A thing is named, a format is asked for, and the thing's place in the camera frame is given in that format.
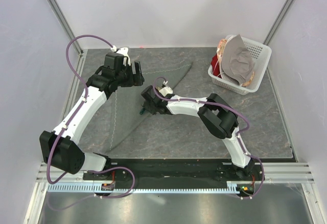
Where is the patterned pink cloth in basket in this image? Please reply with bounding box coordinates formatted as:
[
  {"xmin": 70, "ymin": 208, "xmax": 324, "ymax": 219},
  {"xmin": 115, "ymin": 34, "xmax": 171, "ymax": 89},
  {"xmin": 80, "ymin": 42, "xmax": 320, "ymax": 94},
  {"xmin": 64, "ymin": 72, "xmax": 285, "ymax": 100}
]
[{"xmin": 216, "ymin": 39, "xmax": 227, "ymax": 57}]

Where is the white plastic basket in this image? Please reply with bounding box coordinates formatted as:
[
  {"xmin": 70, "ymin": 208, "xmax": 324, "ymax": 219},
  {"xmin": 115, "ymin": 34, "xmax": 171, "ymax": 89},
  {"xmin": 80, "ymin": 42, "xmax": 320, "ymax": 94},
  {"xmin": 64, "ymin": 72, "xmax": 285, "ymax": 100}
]
[{"xmin": 207, "ymin": 37, "xmax": 272, "ymax": 95}]

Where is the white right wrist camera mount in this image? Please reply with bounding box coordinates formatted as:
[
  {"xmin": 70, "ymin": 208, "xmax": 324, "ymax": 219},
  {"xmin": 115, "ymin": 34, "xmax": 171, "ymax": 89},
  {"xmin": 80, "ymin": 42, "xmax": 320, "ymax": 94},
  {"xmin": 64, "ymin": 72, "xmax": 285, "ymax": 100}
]
[{"xmin": 157, "ymin": 81, "xmax": 173, "ymax": 97}]

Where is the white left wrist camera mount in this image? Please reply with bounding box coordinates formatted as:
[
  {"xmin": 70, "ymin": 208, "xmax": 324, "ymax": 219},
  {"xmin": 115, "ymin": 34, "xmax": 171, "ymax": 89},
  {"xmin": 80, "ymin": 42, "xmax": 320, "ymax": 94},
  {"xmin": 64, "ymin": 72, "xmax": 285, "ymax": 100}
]
[{"xmin": 110, "ymin": 45, "xmax": 131, "ymax": 66}]

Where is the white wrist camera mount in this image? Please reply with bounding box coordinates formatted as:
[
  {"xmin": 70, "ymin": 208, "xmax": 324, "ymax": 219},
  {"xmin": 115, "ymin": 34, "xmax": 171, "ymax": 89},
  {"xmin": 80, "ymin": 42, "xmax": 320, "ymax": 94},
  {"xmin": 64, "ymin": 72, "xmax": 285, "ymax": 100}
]
[
  {"xmin": 157, "ymin": 81, "xmax": 173, "ymax": 97},
  {"xmin": 110, "ymin": 45, "xmax": 131, "ymax": 66}
]

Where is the slotted cable duct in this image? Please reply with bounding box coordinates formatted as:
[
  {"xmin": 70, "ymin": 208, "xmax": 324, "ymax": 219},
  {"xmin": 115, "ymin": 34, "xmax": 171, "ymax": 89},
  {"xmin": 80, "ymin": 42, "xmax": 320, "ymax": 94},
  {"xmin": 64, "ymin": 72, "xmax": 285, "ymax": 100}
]
[{"xmin": 47, "ymin": 182, "xmax": 241, "ymax": 194}]

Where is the red cloth in basket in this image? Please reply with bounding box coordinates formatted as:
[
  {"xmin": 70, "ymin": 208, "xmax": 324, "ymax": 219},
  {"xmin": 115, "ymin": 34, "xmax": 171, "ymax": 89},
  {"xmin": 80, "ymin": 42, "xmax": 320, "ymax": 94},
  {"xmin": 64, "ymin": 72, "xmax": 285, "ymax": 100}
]
[{"xmin": 211, "ymin": 55, "xmax": 221, "ymax": 78}]

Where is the grey cloth in basket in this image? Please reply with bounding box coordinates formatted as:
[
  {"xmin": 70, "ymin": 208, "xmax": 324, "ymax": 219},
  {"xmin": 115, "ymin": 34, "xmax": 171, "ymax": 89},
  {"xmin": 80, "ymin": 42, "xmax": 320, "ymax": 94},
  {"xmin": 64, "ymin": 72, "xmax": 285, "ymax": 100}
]
[{"xmin": 220, "ymin": 35, "xmax": 254, "ymax": 87}]

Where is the left aluminium frame post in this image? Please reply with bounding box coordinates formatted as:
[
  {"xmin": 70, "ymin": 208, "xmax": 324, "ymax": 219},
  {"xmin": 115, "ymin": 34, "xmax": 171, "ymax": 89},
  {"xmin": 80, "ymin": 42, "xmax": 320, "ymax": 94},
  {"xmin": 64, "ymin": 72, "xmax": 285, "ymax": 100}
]
[{"xmin": 47, "ymin": 0, "xmax": 76, "ymax": 40}]

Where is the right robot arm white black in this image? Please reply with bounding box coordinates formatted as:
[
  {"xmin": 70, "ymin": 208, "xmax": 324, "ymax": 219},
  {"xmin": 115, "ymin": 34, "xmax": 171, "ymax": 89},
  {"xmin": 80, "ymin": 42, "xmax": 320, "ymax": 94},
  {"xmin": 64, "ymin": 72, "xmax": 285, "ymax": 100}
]
[{"xmin": 141, "ymin": 85, "xmax": 254, "ymax": 180}]

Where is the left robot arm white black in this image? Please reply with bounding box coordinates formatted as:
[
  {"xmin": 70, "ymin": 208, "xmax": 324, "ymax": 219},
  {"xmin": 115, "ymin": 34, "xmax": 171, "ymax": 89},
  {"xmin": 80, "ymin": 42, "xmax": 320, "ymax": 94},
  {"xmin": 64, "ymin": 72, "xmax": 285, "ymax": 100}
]
[{"xmin": 39, "ymin": 47, "xmax": 144, "ymax": 180}]

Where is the aluminium frame post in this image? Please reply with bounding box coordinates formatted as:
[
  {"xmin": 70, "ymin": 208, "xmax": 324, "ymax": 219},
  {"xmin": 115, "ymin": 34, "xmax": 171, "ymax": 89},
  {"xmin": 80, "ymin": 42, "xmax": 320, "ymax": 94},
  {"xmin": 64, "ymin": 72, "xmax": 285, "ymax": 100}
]
[
  {"xmin": 47, "ymin": 0, "xmax": 76, "ymax": 40},
  {"xmin": 263, "ymin": 0, "xmax": 295, "ymax": 45}
]

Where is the grey-green cloth napkin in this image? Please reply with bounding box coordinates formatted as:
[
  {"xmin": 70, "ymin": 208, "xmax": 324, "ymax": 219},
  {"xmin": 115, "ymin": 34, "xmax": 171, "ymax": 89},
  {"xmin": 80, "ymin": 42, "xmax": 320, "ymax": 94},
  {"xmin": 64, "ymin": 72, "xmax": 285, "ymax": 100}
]
[{"xmin": 104, "ymin": 61, "xmax": 192, "ymax": 153}]

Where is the right aluminium frame post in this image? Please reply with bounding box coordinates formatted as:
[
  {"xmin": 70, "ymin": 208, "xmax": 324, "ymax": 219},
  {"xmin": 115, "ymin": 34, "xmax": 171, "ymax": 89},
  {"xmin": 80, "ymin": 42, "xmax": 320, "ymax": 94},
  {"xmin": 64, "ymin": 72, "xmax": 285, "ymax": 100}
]
[{"xmin": 263, "ymin": 0, "xmax": 295, "ymax": 45}]

